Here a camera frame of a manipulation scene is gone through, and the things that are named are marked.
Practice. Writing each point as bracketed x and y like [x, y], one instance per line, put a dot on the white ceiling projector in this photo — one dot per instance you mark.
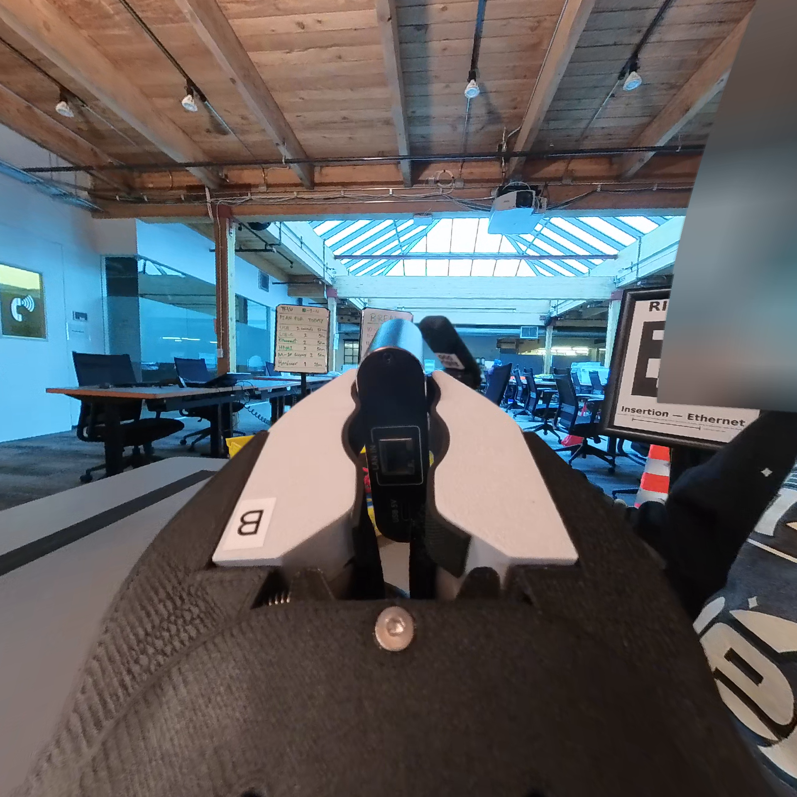
[514, 208]

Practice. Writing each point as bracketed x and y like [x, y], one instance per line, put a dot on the cluster of black chairs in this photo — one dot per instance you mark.
[576, 405]

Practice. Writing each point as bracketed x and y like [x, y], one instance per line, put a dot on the black framed task sign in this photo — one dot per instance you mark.
[641, 411]

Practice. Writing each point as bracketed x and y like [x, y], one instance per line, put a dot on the black office chair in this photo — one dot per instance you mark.
[103, 373]
[193, 370]

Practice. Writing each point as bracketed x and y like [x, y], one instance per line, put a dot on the person's dark printed hoodie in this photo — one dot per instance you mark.
[716, 498]

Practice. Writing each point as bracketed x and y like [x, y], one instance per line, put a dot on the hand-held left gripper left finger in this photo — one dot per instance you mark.
[292, 473]

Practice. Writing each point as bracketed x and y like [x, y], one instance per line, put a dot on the handwritten whiteboard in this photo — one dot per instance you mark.
[302, 339]
[372, 327]

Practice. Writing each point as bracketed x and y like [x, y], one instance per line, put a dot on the phone symbol wall sign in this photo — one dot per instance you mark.
[22, 302]

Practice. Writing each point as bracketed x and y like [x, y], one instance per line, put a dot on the yellow plastic bin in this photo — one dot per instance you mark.
[236, 447]

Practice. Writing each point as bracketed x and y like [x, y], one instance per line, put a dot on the wooden top office desk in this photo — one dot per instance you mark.
[124, 391]

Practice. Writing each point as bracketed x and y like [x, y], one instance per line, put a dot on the orange white traffic cone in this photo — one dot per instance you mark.
[654, 479]

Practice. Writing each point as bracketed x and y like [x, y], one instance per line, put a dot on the black ethernet port box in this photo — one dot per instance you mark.
[395, 398]

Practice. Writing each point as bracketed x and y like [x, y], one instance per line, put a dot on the glass skylight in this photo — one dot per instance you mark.
[473, 246]

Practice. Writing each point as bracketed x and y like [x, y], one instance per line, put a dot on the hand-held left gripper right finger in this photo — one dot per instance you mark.
[498, 485]

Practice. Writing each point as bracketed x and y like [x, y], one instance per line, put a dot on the white ceiling spotlight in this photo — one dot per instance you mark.
[632, 79]
[189, 101]
[64, 107]
[471, 87]

